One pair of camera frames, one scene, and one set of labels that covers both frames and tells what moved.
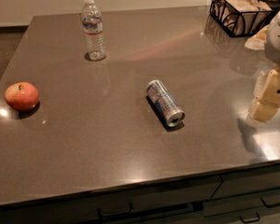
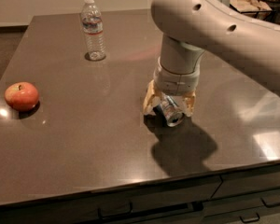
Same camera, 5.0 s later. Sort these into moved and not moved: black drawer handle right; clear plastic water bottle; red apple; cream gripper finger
Moved: cream gripper finger
Not moved: black drawer handle right; clear plastic water bottle; red apple
